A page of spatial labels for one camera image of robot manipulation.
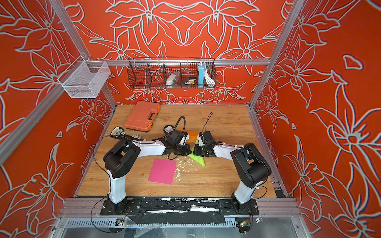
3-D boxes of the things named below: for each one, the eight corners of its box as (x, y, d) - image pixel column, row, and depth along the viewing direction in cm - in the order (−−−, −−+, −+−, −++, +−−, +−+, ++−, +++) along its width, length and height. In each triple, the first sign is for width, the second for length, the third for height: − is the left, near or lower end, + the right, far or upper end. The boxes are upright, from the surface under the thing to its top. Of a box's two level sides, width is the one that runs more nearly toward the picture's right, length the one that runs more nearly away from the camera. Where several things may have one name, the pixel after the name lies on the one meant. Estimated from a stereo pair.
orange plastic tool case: (124, 129, 107) (122, 125, 103) (139, 104, 123) (137, 100, 119) (148, 133, 104) (146, 129, 100) (160, 108, 120) (159, 103, 117)
